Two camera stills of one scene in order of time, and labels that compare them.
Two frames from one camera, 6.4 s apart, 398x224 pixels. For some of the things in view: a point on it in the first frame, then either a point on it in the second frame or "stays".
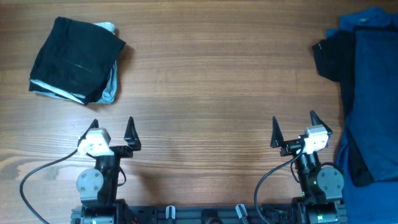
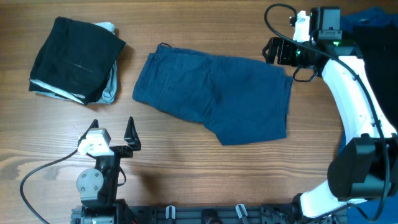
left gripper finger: (131, 135) stays
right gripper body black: (290, 147) to (290, 54)
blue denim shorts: (374, 107) to (237, 101)
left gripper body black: (122, 152) stays
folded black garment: (76, 60) stays
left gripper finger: (95, 124) stays
